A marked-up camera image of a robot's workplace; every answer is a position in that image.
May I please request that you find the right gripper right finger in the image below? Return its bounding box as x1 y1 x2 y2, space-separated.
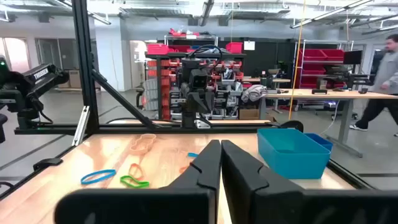
221 139 398 224

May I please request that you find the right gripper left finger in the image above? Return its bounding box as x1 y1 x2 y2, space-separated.
54 139 222 224

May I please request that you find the green rubber band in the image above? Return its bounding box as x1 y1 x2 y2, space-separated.
119 174 150 189

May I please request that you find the tan rubber band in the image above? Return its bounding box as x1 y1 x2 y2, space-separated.
129 133 157 156

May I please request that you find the small blue rubber band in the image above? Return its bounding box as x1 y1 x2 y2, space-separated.
80 169 117 185

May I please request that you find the teal plastic bin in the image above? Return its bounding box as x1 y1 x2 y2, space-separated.
257 128 331 180

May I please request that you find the red plastic bin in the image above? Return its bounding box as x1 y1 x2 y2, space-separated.
225 42 244 54
146 43 170 55

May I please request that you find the blue storage bin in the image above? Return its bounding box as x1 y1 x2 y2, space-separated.
303 133 334 152

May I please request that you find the cardboard box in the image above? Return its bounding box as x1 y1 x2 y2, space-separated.
238 108 261 121

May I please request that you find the grey cloth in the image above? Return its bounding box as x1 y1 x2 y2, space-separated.
241 84 269 104

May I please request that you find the wooden desk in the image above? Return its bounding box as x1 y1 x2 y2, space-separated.
264 88 398 159

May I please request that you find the metal rack with red bins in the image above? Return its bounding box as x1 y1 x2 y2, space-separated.
292 39 355 94

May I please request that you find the black table clamp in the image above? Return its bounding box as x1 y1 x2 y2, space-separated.
32 157 64 171

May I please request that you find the black monitor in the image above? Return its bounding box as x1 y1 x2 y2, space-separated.
343 50 363 65

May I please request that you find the person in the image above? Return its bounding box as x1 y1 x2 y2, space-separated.
349 33 398 138

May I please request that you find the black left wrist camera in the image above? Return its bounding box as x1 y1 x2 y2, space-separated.
188 68 210 90

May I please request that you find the yellow cord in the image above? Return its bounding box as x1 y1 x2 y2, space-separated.
287 0 307 121

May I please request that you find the black aluminium table frame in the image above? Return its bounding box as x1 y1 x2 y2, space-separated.
0 0 374 200

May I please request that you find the silver metal bracket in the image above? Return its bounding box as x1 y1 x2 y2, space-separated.
72 105 91 147

